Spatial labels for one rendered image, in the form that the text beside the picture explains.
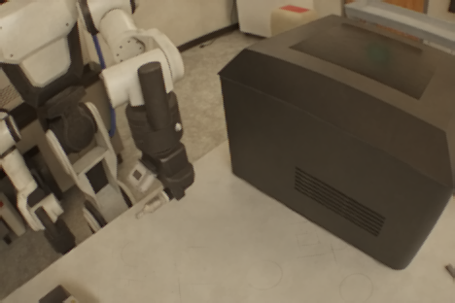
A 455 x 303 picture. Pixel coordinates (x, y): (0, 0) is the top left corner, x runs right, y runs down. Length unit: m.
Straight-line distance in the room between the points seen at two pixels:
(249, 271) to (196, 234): 0.14
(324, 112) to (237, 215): 0.30
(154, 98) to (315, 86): 0.23
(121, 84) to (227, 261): 0.36
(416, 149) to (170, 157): 0.39
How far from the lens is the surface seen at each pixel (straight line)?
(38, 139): 1.95
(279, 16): 2.75
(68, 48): 0.84
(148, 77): 0.43
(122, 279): 0.65
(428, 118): 0.46
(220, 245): 0.64
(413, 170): 0.45
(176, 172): 0.57
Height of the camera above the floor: 1.43
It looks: 40 degrees down
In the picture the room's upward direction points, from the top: 8 degrees counter-clockwise
